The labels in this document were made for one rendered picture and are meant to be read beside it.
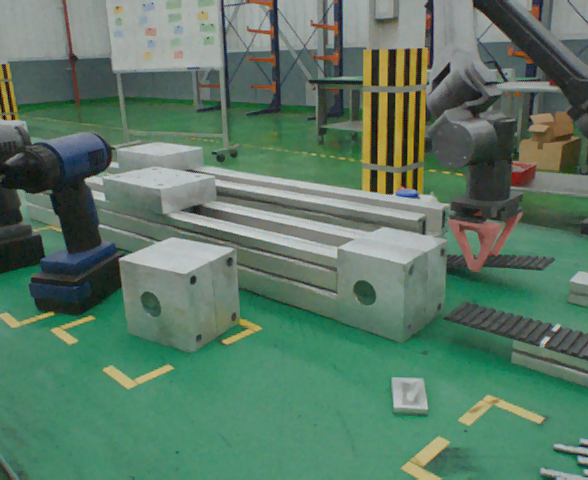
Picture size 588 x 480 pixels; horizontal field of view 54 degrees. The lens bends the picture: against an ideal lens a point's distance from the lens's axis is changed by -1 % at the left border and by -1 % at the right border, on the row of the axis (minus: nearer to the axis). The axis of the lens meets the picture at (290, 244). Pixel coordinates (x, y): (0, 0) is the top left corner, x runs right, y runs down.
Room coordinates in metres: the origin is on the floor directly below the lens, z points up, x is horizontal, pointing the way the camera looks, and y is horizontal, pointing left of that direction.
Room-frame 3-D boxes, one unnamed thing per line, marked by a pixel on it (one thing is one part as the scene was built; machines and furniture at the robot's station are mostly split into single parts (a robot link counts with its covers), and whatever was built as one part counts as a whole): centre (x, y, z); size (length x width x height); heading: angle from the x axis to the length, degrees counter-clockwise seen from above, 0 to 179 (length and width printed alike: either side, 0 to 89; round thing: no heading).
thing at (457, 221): (0.75, -0.26, 0.84); 0.07 x 0.07 x 0.09; 48
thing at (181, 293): (0.64, 0.12, 0.83); 0.11 x 0.10 x 0.10; 148
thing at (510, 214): (0.77, -0.28, 0.84); 0.07 x 0.07 x 0.09; 48
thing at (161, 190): (0.93, 0.21, 0.87); 0.16 x 0.11 x 0.07; 49
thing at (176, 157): (1.24, 0.28, 0.87); 0.16 x 0.11 x 0.07; 49
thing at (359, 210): (1.07, 0.09, 0.82); 0.80 x 0.10 x 0.09; 49
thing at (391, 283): (0.65, -0.13, 0.83); 0.12 x 0.09 x 0.10; 139
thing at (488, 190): (0.76, -0.27, 0.92); 0.10 x 0.07 x 0.07; 138
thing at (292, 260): (0.93, 0.21, 0.82); 0.80 x 0.10 x 0.09; 49
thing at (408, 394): (0.46, -0.11, 0.78); 0.05 x 0.03 x 0.01; 172
